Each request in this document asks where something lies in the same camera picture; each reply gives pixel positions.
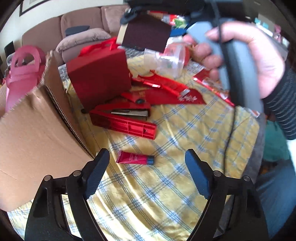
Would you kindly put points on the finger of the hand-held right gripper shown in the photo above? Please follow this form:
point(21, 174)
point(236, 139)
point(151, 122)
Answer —
point(126, 17)
point(195, 13)

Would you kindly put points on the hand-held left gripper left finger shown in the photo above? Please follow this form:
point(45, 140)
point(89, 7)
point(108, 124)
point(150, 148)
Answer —
point(97, 172)

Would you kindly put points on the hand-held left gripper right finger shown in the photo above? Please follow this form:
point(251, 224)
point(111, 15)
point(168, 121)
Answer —
point(196, 172)

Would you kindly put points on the brown cardboard box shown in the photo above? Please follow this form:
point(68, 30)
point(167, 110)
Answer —
point(34, 143)

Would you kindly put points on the person's right forearm striped sleeve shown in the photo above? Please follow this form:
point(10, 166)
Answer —
point(282, 109)

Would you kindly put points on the person's right hand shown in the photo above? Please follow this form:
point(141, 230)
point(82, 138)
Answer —
point(266, 58)

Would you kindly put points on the pile of snack packets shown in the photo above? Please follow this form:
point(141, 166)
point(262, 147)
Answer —
point(178, 23)

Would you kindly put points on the red foil packet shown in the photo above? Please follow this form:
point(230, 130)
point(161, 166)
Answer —
point(208, 78)

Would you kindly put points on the red hand cream tube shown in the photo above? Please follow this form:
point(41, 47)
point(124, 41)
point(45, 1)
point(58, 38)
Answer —
point(131, 158)

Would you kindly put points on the beige sofa pillow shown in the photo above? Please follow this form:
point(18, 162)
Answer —
point(85, 38)

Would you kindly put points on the dark flat cushion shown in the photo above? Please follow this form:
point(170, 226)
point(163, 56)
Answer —
point(76, 30)

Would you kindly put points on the yellow plaid cloth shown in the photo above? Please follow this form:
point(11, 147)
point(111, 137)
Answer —
point(150, 197)

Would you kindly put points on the clear plastic container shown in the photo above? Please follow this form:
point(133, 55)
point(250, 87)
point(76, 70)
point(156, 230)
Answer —
point(171, 62)

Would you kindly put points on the red stapler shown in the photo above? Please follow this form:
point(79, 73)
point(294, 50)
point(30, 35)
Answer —
point(124, 124)

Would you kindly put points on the grey patterned cloth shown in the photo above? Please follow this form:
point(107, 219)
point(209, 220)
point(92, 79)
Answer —
point(254, 150)

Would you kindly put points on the red gift box with ribbon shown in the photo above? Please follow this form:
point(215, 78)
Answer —
point(99, 78)

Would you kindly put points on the teal cloth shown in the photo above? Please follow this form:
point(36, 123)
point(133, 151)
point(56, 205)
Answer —
point(275, 141)

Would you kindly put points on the red paper envelope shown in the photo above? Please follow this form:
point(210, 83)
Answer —
point(166, 82)
point(161, 97)

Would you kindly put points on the person's blue jeans leg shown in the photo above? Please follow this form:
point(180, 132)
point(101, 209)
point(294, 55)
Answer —
point(275, 197)

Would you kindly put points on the brown sofa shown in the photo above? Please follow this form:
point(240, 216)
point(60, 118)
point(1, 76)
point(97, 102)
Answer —
point(46, 34)

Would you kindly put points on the dark wall picture frame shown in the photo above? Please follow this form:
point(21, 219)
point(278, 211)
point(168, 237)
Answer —
point(30, 5)

